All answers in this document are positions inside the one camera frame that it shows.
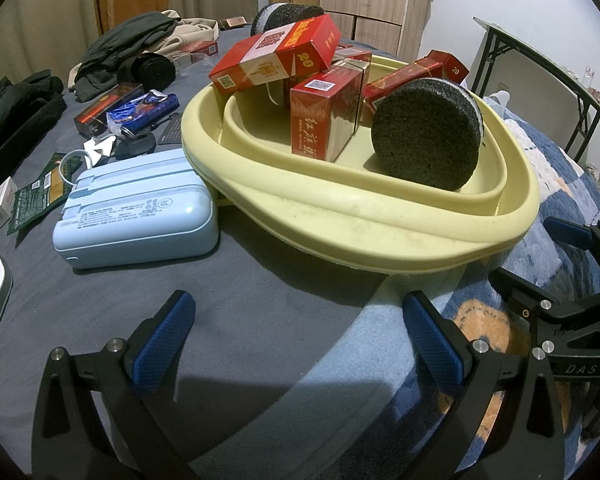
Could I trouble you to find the dark green clothing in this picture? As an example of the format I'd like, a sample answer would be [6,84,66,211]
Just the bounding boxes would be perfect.
[72,10,181,103]

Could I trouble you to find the black mesh card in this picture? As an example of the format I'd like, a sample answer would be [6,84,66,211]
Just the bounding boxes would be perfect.
[157,115,183,146]

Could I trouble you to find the green packet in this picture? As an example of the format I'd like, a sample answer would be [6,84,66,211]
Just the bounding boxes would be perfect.
[7,175,73,233]
[42,152,83,181]

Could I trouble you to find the white charging cable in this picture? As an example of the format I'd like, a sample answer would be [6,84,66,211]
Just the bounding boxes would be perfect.
[57,136,117,198]

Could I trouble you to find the red cigarette box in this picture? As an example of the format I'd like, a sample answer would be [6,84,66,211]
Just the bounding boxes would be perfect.
[290,62,371,163]
[209,14,342,96]
[362,50,470,111]
[330,45,373,68]

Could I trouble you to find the red black box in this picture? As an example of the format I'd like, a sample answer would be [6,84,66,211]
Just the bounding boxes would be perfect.
[74,82,146,138]

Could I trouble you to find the black cylinder case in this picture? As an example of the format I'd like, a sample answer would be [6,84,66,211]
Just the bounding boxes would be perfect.
[130,52,177,88]

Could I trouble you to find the black folding table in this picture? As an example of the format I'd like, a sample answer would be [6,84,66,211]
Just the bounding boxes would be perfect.
[467,16,600,161]

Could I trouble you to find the light wooden wardrobe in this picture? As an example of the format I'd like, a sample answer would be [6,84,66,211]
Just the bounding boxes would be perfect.
[270,0,426,58]

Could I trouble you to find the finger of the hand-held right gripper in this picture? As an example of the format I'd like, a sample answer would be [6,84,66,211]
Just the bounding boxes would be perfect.
[491,266,600,357]
[543,216,600,267]

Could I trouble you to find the light blue power bank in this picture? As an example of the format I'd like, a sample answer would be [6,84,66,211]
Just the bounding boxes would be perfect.
[52,147,220,271]

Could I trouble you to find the dark cloth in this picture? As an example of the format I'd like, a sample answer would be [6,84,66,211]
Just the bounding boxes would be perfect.
[0,72,68,196]

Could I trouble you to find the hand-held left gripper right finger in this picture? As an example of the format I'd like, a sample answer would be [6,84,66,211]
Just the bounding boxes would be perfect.
[402,291,567,480]

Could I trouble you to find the black round sponge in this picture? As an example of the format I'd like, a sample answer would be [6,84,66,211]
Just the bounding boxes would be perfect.
[371,76,485,192]
[250,2,326,38]

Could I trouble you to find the grey bed sheet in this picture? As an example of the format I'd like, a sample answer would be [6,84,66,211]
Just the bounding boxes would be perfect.
[0,25,431,480]

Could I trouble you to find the beige cloth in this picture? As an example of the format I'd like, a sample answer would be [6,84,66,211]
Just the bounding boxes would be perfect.
[67,9,220,93]

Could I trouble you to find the yellow plastic basin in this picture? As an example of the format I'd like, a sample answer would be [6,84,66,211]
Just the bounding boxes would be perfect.
[180,52,540,277]

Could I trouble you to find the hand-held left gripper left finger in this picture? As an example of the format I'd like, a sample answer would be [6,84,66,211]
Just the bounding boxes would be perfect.
[31,289,203,480]

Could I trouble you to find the blue snack packet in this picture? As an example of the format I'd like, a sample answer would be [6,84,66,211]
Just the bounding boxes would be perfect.
[106,90,180,133]

